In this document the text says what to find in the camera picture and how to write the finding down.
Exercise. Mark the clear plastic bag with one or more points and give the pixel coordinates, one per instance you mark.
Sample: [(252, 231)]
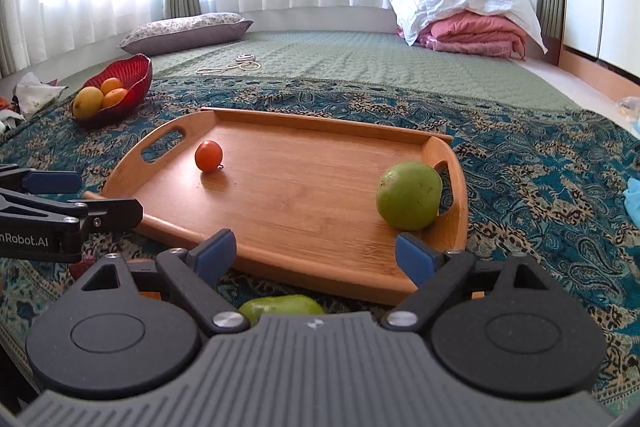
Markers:
[(631, 106)]

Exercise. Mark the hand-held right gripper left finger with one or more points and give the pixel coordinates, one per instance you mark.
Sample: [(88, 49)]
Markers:
[(216, 253)]

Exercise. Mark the crumpled white plastic bag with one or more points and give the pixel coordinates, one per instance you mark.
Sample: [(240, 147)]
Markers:
[(35, 93)]

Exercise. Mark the small tangerine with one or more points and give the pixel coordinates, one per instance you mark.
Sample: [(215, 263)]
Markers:
[(208, 155)]

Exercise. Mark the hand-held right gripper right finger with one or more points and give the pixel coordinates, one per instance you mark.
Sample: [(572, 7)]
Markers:
[(415, 257)]

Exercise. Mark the blue cloth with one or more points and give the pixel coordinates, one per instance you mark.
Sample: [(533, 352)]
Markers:
[(633, 207)]

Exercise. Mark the red ribbed glass bowl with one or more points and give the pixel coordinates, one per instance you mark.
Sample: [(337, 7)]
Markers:
[(134, 76)]

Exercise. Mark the green quilted mat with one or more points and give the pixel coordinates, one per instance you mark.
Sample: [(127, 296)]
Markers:
[(350, 57)]

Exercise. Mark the teal paisley blanket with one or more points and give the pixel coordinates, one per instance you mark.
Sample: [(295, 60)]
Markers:
[(525, 167)]

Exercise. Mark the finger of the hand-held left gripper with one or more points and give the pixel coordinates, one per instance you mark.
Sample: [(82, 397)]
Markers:
[(52, 181), (107, 213)]

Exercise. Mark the yellow mango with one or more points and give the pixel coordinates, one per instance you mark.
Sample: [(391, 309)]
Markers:
[(87, 103)]

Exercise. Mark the folded pink blanket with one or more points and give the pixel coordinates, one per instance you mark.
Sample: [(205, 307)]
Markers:
[(475, 33)]

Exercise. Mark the floral grey pillow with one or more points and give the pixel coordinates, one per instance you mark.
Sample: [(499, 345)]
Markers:
[(185, 29)]

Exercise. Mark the orange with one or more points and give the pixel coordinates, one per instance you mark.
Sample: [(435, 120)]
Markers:
[(117, 98), (111, 85)]

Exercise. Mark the round green apple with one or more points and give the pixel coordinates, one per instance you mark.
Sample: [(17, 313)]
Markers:
[(280, 306), (409, 195)]

